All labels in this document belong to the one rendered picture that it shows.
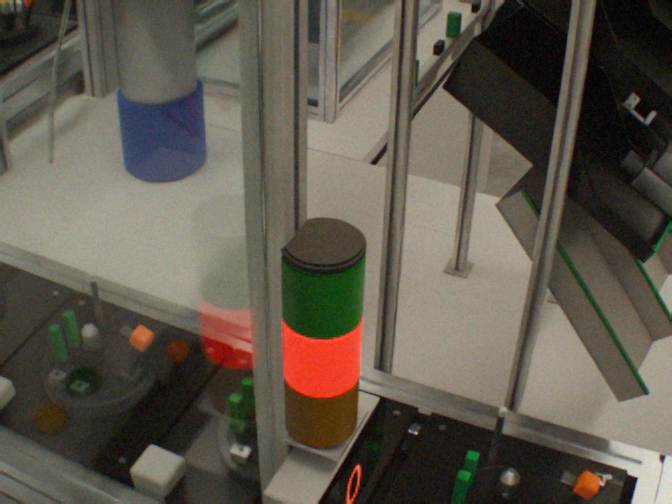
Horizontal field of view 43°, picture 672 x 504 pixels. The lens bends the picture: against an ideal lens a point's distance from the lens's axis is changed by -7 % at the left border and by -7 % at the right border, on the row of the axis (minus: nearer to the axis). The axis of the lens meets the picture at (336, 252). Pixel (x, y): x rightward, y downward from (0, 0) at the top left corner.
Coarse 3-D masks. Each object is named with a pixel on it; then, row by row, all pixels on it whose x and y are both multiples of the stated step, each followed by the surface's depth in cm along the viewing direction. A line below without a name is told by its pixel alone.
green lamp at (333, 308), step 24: (288, 264) 52; (360, 264) 53; (288, 288) 53; (312, 288) 52; (336, 288) 52; (360, 288) 54; (288, 312) 54; (312, 312) 53; (336, 312) 53; (360, 312) 55; (312, 336) 54; (336, 336) 54
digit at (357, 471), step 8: (360, 448) 64; (360, 456) 65; (352, 464) 63; (360, 464) 65; (352, 472) 64; (360, 472) 66; (344, 480) 62; (352, 480) 64; (360, 480) 67; (344, 488) 63; (352, 488) 65; (360, 488) 68; (344, 496) 64; (352, 496) 66
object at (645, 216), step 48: (480, 48) 89; (528, 48) 99; (480, 96) 91; (528, 96) 88; (528, 144) 91; (576, 144) 88; (624, 144) 98; (576, 192) 90; (624, 192) 95; (624, 240) 90
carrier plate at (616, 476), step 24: (432, 432) 100; (456, 432) 100; (480, 432) 100; (408, 456) 97; (432, 456) 97; (456, 456) 97; (480, 456) 97; (504, 456) 97; (528, 456) 97; (552, 456) 97; (576, 456) 97; (408, 480) 94; (432, 480) 94; (552, 480) 94; (624, 480) 94
